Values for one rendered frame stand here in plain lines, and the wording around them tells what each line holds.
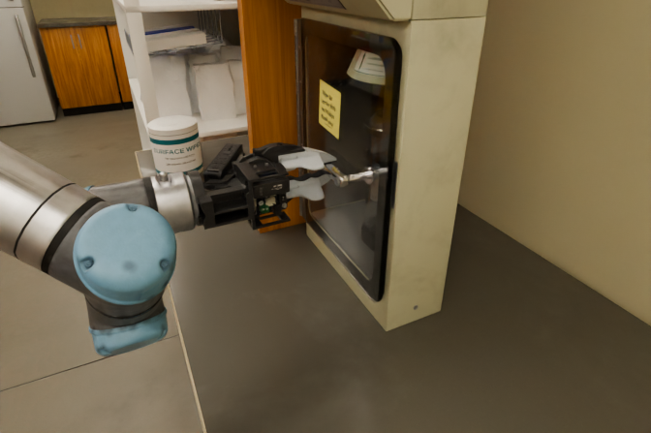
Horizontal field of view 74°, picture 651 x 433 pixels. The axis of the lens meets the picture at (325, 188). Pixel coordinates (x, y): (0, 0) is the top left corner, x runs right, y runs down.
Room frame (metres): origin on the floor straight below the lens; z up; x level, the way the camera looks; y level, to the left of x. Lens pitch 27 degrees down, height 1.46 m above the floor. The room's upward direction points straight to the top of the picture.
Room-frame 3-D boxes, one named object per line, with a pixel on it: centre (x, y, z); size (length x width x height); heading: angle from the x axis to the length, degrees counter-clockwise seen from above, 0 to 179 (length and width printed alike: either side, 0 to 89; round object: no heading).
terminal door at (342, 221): (0.66, -0.02, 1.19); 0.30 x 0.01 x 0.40; 25
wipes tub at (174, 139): (1.15, 0.42, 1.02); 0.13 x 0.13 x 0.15
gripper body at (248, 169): (0.51, 0.11, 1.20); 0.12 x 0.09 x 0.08; 116
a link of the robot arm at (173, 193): (0.48, 0.19, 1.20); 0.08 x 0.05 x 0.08; 26
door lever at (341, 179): (0.58, -0.02, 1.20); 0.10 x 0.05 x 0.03; 25
